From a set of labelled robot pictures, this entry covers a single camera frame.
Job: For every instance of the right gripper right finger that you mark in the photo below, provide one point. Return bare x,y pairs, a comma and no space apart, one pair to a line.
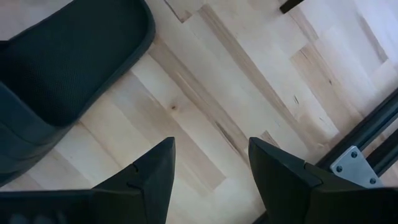
298,193

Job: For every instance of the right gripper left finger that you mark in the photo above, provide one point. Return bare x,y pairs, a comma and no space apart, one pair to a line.
130,199

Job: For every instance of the black slide sandal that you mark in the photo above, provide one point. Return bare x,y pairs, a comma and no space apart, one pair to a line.
62,68

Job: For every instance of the silver corner bracket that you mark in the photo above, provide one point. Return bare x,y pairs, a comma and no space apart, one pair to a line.
353,168

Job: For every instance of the black aluminium table frame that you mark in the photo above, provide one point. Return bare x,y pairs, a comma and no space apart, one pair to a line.
373,124

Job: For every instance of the wooden shelf with black frame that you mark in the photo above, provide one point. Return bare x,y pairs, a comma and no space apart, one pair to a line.
290,5

